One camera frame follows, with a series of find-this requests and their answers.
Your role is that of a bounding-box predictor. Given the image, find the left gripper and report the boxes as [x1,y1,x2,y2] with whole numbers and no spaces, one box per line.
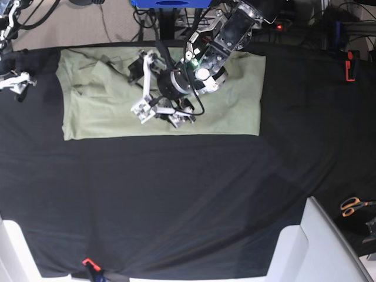
[127,50,196,128]

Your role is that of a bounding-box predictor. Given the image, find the blue box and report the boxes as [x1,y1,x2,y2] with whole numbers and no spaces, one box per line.
[130,0,211,9]

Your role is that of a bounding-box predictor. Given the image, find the white frame left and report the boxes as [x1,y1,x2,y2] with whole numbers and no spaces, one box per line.
[1,218,42,281]

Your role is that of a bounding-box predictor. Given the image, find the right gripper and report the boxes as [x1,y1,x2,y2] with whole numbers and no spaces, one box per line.
[1,52,37,103]

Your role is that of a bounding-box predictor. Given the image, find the green T-shirt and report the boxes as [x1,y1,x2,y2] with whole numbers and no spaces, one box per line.
[56,47,266,140]

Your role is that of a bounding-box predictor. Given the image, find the white power strip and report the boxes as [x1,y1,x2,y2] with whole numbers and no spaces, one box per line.
[176,16,291,30]

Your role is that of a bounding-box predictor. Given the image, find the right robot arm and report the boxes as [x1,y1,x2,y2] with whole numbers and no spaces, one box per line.
[1,1,60,103]

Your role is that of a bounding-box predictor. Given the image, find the orange clamp bottom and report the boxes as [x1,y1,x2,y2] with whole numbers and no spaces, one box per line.
[82,257,102,272]

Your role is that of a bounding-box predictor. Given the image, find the orange black clamp right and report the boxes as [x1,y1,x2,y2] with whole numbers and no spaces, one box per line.
[345,50,360,82]

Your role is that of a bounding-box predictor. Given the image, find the orange handled scissors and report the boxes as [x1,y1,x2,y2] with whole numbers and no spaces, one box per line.
[340,197,375,217]

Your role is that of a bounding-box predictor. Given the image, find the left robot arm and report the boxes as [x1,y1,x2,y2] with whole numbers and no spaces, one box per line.
[128,1,284,128]

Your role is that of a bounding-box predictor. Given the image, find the black table cloth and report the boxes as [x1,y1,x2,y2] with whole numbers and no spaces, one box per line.
[1,43,375,280]

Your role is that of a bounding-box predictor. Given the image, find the black table leg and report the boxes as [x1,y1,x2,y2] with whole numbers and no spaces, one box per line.
[158,8,179,41]

